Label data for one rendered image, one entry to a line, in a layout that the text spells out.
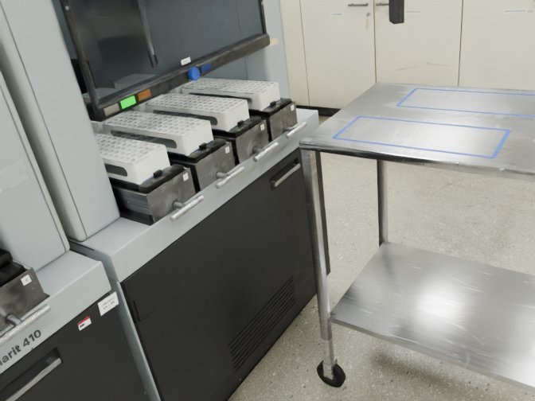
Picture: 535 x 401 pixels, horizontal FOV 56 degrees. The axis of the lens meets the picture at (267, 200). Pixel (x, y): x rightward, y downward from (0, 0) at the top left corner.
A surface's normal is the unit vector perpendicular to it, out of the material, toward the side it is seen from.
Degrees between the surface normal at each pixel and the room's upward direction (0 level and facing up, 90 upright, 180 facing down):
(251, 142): 90
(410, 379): 0
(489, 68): 90
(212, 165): 90
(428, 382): 0
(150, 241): 90
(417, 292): 0
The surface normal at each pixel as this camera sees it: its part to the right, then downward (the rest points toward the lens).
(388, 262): -0.13, -0.87
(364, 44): -0.56, 0.47
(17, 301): 0.82, 0.18
